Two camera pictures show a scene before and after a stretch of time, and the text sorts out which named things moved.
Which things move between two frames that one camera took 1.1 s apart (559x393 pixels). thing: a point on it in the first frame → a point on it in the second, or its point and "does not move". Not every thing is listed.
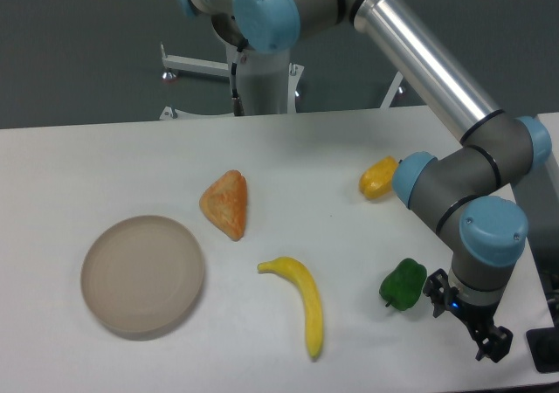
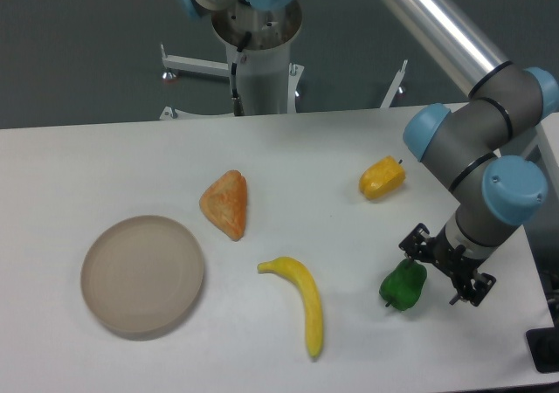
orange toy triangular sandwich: x=224 y=202 does not move
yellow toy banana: x=306 y=280 does not move
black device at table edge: x=544 y=348 does not move
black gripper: x=496 y=341 → x=462 y=268
